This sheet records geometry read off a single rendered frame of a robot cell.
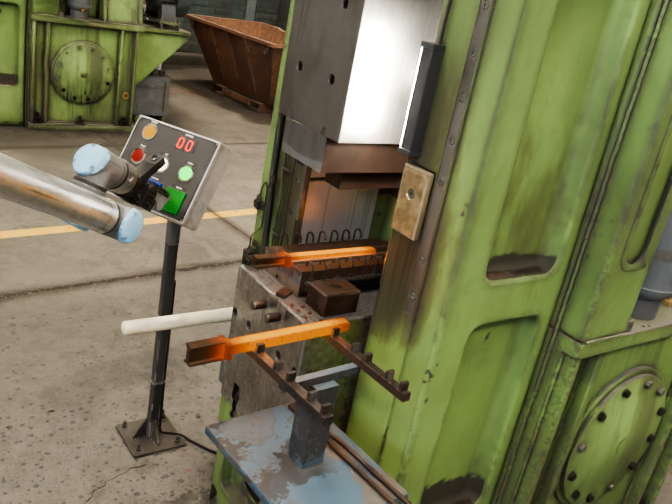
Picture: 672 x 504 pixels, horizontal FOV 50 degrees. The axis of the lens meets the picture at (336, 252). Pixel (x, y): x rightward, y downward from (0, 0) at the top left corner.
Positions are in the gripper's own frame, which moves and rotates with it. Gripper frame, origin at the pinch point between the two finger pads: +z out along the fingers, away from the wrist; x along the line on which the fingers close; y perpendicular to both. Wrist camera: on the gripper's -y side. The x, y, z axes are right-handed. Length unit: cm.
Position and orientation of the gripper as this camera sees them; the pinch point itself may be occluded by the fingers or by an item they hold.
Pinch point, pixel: (168, 195)
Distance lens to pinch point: 226.5
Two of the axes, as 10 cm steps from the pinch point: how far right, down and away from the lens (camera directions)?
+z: 3.4, 2.5, 9.1
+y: -4.1, 9.1, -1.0
